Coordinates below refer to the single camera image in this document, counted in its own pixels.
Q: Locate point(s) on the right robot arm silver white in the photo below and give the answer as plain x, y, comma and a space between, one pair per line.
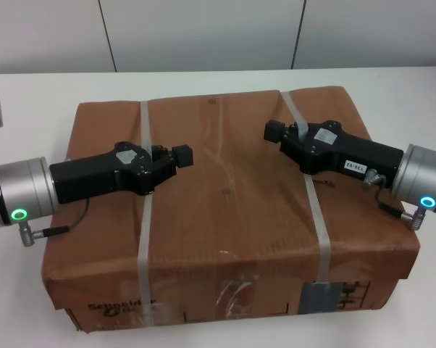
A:
424, 177

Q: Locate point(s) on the brown cardboard box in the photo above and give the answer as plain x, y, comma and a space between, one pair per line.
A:
232, 217

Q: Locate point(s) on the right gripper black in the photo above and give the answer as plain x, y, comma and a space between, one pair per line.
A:
366, 156

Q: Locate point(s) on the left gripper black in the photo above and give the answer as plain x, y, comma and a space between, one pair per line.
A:
91, 174

